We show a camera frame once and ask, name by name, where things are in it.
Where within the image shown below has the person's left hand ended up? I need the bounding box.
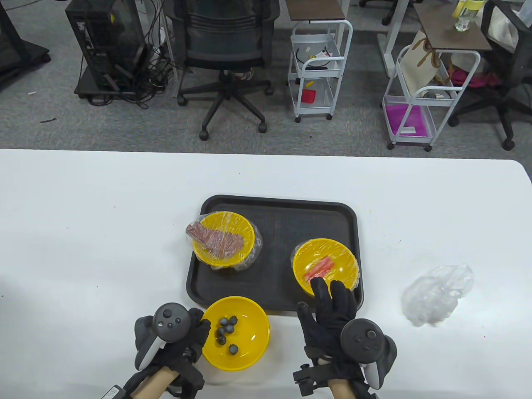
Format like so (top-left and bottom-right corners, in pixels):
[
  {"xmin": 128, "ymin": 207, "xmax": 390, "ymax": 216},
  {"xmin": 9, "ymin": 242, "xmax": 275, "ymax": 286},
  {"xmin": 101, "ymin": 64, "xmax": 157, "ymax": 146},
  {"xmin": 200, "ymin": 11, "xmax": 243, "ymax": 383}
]
[{"xmin": 134, "ymin": 307, "xmax": 212, "ymax": 377}]

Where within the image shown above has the person's right hand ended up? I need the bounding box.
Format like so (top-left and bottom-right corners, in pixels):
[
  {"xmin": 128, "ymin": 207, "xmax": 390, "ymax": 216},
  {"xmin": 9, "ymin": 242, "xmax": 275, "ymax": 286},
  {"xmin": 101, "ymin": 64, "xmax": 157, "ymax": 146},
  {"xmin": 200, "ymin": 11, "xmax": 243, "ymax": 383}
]
[{"xmin": 297, "ymin": 277, "xmax": 362, "ymax": 381}]

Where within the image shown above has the yellow bowl with red sticks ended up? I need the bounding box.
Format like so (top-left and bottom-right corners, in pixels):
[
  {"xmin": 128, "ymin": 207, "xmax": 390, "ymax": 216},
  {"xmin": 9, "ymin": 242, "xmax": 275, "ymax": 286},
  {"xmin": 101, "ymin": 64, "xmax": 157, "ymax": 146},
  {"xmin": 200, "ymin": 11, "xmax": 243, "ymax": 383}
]
[{"xmin": 290, "ymin": 238, "xmax": 361, "ymax": 300}]

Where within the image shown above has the yellow plastic bowl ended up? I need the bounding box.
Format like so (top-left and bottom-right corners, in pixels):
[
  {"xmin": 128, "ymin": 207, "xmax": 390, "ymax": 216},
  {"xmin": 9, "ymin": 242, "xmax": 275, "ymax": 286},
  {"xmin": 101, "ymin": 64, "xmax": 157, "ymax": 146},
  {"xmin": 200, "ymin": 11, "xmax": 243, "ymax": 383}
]
[
  {"xmin": 201, "ymin": 296, "xmax": 271, "ymax": 372},
  {"xmin": 192, "ymin": 211, "xmax": 256, "ymax": 266},
  {"xmin": 292, "ymin": 238, "xmax": 360, "ymax": 300}
]

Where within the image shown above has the yellow bowl with meat slab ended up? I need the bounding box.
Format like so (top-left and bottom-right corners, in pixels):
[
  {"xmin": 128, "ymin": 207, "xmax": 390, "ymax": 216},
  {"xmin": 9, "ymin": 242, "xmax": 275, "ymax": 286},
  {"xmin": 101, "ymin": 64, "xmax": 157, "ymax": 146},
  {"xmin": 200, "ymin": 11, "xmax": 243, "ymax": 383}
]
[{"xmin": 185, "ymin": 210, "xmax": 264, "ymax": 272}]

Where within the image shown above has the clear plastic food cover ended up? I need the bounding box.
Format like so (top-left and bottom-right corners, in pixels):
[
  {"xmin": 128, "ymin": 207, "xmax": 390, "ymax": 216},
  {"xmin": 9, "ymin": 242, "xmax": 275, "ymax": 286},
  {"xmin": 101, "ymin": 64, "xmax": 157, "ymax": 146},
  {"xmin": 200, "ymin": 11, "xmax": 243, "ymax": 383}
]
[{"xmin": 401, "ymin": 264, "xmax": 475, "ymax": 328}]

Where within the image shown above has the person's right forearm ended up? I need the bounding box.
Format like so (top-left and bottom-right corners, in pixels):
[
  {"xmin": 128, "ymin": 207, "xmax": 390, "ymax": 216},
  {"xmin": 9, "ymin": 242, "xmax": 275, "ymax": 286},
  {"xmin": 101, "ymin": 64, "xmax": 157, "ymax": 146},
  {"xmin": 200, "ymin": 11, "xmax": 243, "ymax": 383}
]
[{"xmin": 328, "ymin": 378, "xmax": 358, "ymax": 399}]

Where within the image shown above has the person's left forearm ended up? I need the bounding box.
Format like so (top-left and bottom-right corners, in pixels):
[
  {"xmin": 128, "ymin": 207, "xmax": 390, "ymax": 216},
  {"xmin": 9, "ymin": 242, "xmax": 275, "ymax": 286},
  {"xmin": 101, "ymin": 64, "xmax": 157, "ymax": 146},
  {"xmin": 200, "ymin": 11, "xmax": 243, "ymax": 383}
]
[{"xmin": 133, "ymin": 368, "xmax": 179, "ymax": 399}]

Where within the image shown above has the grey white handheld controller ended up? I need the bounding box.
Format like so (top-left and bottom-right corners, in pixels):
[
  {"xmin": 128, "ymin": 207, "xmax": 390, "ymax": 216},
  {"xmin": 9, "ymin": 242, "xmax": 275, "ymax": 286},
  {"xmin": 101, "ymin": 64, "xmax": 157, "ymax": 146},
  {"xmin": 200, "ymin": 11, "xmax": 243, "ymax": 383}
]
[
  {"xmin": 134, "ymin": 303, "xmax": 190, "ymax": 371},
  {"xmin": 340, "ymin": 318, "xmax": 398, "ymax": 391}
]

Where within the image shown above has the group of dark grey balls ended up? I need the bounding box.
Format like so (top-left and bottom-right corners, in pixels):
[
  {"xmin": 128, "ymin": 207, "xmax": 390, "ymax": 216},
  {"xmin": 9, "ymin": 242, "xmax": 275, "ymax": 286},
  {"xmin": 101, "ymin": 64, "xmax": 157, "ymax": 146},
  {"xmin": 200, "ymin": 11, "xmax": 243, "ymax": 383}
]
[{"xmin": 214, "ymin": 316, "xmax": 240, "ymax": 356}]

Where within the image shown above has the red white crab stick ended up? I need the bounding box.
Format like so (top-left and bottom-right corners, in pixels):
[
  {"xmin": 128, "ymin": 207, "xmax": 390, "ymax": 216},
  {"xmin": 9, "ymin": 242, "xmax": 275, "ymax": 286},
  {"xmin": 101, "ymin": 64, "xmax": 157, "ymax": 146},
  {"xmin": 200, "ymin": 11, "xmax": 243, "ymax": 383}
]
[
  {"xmin": 308, "ymin": 263, "xmax": 335, "ymax": 285},
  {"xmin": 305, "ymin": 257, "xmax": 333, "ymax": 277}
]

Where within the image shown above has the black plastic tray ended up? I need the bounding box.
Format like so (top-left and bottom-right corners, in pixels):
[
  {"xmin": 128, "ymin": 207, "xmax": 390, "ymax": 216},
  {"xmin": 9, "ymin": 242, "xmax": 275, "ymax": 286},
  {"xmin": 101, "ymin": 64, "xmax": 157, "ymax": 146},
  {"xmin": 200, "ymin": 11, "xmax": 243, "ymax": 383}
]
[{"xmin": 186, "ymin": 195, "xmax": 365, "ymax": 320}]

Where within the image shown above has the brown red steak piece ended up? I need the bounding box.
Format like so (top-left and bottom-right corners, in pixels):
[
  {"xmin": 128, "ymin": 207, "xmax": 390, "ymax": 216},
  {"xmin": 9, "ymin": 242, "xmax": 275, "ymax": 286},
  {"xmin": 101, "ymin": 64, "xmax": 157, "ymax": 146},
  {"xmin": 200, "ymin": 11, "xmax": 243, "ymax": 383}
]
[{"xmin": 186, "ymin": 222, "xmax": 245, "ymax": 258}]

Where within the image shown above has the purple tray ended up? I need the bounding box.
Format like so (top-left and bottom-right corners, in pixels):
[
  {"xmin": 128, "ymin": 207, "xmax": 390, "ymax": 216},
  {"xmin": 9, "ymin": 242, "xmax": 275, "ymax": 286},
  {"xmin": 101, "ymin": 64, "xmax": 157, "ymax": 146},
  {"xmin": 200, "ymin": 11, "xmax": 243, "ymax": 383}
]
[{"xmin": 383, "ymin": 104, "xmax": 435, "ymax": 138}]

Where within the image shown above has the white utility cart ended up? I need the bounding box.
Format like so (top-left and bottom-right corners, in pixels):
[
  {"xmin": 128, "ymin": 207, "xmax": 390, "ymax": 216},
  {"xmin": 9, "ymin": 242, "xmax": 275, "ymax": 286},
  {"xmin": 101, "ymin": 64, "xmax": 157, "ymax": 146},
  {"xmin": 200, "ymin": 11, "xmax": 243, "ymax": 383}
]
[
  {"xmin": 288, "ymin": 19, "xmax": 354, "ymax": 123},
  {"xmin": 382, "ymin": 44, "xmax": 481, "ymax": 151}
]

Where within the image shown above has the beige tote bag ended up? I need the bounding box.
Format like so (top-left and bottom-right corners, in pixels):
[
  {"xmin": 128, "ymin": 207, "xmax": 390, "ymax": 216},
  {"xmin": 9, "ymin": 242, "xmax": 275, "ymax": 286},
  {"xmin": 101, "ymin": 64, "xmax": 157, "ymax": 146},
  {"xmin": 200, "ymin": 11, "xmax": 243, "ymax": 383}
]
[{"xmin": 398, "ymin": 30, "xmax": 453, "ymax": 95}]

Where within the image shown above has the black platform base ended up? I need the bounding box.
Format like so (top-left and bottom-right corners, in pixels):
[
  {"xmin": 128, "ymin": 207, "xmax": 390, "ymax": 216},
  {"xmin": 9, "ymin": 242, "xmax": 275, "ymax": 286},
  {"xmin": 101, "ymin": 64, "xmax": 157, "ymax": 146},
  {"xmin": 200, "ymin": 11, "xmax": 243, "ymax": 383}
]
[{"xmin": 75, "ymin": 66, "xmax": 140, "ymax": 100}]

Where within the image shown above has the white desk leg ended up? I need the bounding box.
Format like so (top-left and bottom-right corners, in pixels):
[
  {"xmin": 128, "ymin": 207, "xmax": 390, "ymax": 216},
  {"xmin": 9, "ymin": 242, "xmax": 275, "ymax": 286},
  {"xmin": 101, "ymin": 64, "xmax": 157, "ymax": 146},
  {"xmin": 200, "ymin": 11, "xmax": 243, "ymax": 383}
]
[{"xmin": 377, "ymin": 0, "xmax": 413, "ymax": 78}]

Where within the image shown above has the black mesh office chair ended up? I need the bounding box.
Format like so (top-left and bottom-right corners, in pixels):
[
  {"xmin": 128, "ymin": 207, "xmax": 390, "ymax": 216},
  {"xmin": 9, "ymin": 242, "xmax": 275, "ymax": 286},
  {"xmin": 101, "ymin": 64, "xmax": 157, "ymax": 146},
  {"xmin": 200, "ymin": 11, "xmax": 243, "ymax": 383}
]
[
  {"xmin": 448, "ymin": 0, "xmax": 532, "ymax": 151},
  {"xmin": 162, "ymin": 0, "xmax": 281, "ymax": 141}
]

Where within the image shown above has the brown side table top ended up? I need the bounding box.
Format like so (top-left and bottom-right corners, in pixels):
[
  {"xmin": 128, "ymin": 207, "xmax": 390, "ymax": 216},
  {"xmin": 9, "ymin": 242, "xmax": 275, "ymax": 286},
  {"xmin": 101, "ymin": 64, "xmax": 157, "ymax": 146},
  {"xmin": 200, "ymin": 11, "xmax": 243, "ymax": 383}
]
[
  {"xmin": 285, "ymin": 0, "xmax": 346, "ymax": 21},
  {"xmin": 414, "ymin": 2, "xmax": 493, "ymax": 52}
]

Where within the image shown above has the black chair base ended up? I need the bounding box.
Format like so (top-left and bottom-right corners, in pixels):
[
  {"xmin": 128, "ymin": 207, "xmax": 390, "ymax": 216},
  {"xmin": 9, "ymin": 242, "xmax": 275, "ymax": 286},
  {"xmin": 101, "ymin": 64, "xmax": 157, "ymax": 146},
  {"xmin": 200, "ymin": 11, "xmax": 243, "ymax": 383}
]
[{"xmin": 360, "ymin": 0, "xmax": 399, "ymax": 25}]

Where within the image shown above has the black computer tower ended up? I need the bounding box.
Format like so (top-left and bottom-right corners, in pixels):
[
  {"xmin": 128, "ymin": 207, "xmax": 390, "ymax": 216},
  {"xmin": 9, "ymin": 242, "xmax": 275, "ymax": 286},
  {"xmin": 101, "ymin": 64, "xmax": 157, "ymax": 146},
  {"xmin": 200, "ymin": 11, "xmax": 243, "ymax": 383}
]
[{"xmin": 65, "ymin": 0, "xmax": 147, "ymax": 90}]

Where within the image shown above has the clear bottle with yellow lid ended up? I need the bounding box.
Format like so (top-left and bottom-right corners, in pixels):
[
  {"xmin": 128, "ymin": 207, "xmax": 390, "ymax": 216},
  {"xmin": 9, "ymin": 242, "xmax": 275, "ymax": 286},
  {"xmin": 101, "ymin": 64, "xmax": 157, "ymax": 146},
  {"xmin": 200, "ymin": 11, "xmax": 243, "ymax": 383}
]
[{"xmin": 452, "ymin": 0, "xmax": 485, "ymax": 32}]

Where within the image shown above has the black stand base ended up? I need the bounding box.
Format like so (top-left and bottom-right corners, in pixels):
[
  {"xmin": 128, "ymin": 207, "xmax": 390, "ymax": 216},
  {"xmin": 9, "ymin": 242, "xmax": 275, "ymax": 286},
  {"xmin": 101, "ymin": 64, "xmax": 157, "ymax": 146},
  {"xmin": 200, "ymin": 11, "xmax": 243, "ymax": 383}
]
[{"xmin": 0, "ymin": 0, "xmax": 51, "ymax": 90}]

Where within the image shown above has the tangle of black cables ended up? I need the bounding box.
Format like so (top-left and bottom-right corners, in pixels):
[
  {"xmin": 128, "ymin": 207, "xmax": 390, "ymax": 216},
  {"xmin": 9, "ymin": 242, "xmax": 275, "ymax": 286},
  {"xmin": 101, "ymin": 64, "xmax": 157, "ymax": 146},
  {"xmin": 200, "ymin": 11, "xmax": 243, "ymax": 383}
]
[{"xmin": 133, "ymin": 0, "xmax": 194, "ymax": 108}]

